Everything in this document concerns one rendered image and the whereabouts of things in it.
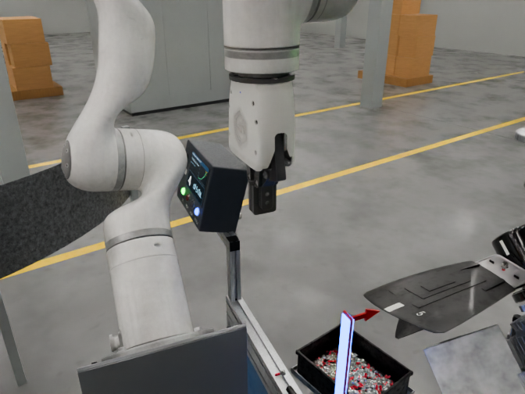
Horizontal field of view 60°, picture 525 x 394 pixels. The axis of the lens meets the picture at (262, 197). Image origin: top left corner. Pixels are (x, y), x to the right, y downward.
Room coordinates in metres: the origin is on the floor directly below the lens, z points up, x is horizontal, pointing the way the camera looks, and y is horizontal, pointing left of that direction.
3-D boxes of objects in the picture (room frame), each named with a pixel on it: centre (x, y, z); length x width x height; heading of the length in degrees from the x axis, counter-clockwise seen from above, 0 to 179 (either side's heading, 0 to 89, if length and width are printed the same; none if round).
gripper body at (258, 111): (0.53, 0.00, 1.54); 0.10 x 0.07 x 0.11; 24
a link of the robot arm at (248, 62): (0.53, 0.00, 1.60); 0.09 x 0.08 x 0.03; 24
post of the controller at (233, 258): (1.07, 0.08, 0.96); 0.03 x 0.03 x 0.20; 23
